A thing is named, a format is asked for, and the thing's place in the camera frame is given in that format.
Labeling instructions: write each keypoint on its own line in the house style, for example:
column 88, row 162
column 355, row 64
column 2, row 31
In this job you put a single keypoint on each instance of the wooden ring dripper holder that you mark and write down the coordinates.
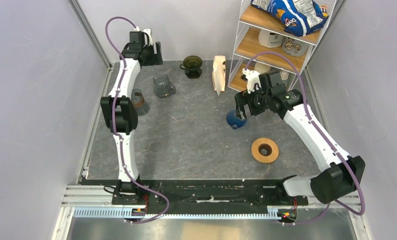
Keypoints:
column 265, row 150

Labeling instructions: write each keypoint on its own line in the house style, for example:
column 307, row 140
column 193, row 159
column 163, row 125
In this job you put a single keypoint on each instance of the dark green glass dripper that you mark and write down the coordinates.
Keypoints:
column 191, row 66

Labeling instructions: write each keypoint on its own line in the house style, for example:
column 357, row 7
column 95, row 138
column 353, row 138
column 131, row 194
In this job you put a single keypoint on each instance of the white wire wooden shelf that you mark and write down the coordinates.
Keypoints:
column 250, row 23

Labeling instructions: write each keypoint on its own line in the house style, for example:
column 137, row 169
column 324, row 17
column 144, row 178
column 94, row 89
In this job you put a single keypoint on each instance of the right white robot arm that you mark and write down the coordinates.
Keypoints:
column 340, row 173

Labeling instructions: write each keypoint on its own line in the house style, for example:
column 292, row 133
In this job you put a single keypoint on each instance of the clear glass coffee server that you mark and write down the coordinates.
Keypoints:
column 163, row 87

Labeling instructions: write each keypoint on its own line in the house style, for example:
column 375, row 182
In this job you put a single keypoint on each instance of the white container on shelf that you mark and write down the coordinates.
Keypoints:
column 270, row 39

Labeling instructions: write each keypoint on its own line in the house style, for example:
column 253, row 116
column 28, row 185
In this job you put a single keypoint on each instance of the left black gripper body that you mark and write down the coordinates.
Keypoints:
column 152, row 58

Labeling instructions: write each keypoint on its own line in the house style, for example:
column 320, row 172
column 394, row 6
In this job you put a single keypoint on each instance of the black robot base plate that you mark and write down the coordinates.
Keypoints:
column 200, row 197

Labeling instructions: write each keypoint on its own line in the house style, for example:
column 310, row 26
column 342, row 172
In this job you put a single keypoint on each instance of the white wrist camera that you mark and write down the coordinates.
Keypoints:
column 253, row 81
column 147, row 35

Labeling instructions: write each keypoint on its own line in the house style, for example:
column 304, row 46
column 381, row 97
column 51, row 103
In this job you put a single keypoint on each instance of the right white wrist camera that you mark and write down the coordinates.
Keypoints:
column 253, row 81

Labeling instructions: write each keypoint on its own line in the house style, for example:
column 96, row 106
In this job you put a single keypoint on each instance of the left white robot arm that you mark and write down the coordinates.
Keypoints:
column 120, row 115

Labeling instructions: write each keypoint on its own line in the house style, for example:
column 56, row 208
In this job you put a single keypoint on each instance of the blue chips bag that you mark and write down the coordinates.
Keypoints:
column 299, row 17

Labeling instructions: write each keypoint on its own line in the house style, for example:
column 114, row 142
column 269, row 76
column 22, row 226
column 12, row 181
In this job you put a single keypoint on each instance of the blue ribbed cone dripper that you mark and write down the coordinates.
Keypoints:
column 235, row 120

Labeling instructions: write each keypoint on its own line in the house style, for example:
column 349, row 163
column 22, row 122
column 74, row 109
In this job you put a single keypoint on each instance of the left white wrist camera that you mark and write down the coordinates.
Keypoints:
column 147, row 35

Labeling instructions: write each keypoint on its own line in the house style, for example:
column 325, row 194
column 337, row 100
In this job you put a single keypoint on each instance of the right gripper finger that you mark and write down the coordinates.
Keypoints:
column 239, row 109
column 243, row 113

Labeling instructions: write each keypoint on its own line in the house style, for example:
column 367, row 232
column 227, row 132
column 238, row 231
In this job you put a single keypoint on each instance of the aluminium rail frame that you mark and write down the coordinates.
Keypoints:
column 186, row 137

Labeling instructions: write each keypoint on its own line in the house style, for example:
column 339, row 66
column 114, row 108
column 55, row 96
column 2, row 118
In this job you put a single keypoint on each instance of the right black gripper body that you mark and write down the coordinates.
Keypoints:
column 256, row 100

